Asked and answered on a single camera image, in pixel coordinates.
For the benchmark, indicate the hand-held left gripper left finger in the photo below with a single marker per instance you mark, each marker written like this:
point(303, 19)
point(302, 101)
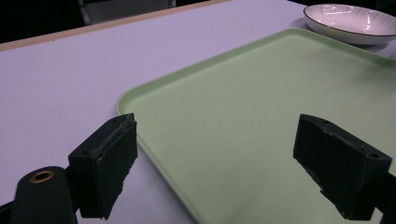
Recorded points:
point(102, 168)

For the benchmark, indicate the grey metal stand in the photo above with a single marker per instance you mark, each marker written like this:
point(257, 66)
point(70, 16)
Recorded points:
point(124, 9)

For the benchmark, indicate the light green plastic tray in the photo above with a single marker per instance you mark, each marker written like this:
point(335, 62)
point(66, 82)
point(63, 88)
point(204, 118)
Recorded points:
point(249, 124)

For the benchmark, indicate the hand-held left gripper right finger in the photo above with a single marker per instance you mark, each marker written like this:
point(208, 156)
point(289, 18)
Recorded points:
point(339, 168)

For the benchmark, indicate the white ribbed shallow bowl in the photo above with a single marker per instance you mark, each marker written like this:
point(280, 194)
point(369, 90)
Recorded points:
point(351, 21)

